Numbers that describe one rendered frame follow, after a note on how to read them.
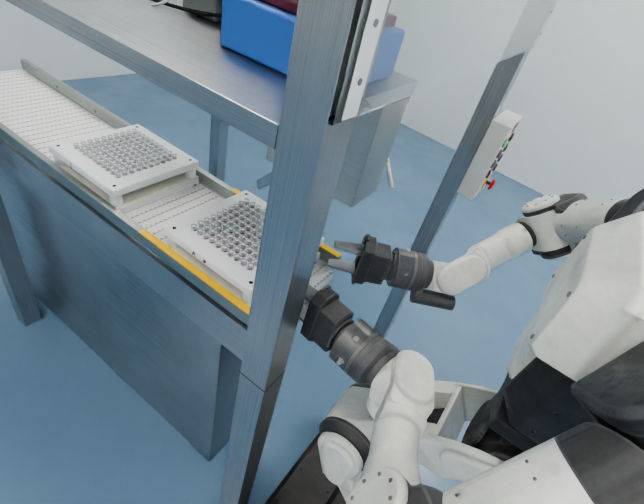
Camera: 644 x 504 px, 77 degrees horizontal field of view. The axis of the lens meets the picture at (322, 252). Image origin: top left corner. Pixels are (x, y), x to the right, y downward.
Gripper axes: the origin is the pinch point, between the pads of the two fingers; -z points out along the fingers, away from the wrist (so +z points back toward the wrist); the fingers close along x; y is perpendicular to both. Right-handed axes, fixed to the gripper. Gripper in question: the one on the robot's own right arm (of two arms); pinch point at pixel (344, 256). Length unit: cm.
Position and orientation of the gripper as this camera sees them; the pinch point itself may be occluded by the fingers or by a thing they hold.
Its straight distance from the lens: 89.3
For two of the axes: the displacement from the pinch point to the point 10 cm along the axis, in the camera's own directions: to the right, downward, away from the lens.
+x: -2.2, 7.5, 6.3
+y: 0.6, -6.3, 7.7
